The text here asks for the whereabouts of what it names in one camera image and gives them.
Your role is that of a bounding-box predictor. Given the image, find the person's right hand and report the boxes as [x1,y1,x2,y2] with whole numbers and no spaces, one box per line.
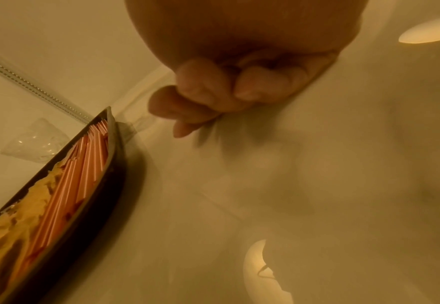
[124,0,371,139]

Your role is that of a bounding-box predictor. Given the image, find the dark brown tray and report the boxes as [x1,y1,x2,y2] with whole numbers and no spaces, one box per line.
[0,106,128,304]

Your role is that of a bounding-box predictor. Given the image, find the neat columns of sugar packets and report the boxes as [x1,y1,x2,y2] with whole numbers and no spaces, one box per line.
[0,160,65,294]

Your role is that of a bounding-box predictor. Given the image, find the clear glass cup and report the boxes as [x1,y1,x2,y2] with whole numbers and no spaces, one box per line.
[0,118,71,164]

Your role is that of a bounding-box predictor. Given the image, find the perforated metal wall rail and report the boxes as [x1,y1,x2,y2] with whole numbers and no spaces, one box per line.
[0,52,93,124]

